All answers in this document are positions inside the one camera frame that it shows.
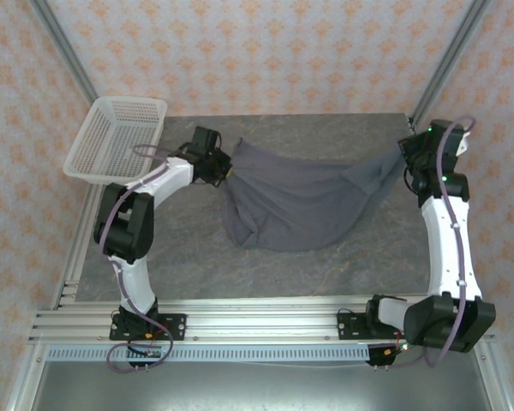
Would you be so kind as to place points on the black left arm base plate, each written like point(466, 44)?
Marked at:
point(175, 325)

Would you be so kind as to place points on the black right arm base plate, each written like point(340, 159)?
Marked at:
point(347, 325)

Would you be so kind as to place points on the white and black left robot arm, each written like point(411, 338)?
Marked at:
point(133, 282)

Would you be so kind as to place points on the grey t-shirt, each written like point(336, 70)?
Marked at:
point(300, 201)

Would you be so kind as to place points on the grey metal sheet panel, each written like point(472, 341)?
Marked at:
point(261, 385)

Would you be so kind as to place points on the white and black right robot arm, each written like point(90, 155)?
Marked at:
point(450, 248)

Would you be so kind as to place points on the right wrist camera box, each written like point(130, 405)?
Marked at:
point(463, 143)

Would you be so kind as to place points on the white perforated plastic basket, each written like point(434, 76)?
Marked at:
point(115, 141)

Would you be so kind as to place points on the aluminium mounting rail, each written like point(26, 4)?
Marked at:
point(261, 321)

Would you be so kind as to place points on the aluminium frame post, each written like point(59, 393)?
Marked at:
point(450, 55)
point(64, 47)

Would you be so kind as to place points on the aluminium frame bar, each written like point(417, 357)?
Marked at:
point(23, 385)
point(497, 394)

